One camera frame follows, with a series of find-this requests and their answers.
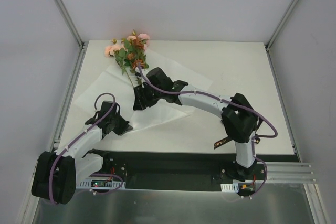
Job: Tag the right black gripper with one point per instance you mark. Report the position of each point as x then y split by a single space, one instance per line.
140 98

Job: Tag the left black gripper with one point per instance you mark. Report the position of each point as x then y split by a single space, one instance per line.
122 127

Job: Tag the peach rose stem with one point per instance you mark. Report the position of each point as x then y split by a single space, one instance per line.
145 39
118 52

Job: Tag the pink rose stem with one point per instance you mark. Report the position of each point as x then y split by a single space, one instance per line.
134 47

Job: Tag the black printed ribbon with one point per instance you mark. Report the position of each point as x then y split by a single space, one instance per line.
228 139

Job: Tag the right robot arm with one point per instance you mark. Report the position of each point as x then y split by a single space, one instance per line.
235 113

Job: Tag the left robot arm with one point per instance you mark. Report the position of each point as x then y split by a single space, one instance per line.
58 173

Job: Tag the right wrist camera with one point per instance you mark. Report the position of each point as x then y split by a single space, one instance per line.
138 67

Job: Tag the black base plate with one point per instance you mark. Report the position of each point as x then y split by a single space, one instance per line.
177 171

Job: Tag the left cable duct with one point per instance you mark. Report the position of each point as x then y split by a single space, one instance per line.
102 184

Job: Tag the cable duct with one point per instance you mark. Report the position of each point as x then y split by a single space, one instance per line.
102 184
230 188

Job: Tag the left aluminium frame post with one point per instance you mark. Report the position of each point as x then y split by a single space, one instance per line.
70 23

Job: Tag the aluminium frame post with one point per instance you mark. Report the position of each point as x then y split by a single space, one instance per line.
70 23
284 19

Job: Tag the right cable duct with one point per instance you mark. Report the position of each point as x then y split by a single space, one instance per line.
230 188

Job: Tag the aluminium rail profile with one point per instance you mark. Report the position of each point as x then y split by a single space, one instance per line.
290 173

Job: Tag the right aluminium frame post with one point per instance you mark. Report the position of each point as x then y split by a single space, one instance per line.
284 19

